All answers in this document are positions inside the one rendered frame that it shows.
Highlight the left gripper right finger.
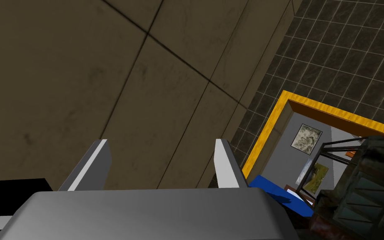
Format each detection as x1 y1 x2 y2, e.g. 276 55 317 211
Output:
213 138 249 189

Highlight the dark metal shelf rack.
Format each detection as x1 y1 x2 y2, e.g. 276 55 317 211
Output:
295 135 384 240

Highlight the blue bed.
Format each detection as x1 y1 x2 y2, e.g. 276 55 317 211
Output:
248 175 314 218

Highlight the green landscape wall picture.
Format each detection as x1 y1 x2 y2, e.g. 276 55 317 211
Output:
296 159 329 195

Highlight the grey framed wall picture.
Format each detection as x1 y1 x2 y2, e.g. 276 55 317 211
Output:
290 123 323 156

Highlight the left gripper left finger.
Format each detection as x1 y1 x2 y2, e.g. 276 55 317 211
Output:
58 139 112 192

